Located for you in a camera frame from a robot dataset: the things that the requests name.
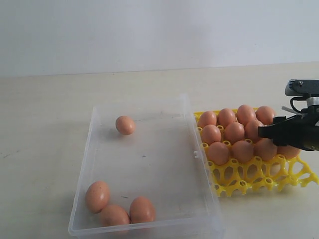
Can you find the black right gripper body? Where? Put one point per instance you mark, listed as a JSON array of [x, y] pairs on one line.
[[300, 131]]

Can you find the brown egg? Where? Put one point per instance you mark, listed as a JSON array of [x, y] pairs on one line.
[[265, 149], [218, 153], [113, 215], [288, 152], [265, 114], [234, 132], [225, 117], [251, 130], [208, 117], [243, 151], [125, 125], [97, 196], [142, 210], [210, 134], [245, 114]]

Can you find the yellow plastic egg tray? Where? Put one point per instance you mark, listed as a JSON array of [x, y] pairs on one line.
[[256, 173]]

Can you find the clear plastic container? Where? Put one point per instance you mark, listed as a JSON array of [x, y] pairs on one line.
[[162, 160]]

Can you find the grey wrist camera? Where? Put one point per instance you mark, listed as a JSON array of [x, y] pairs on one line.
[[306, 88]]

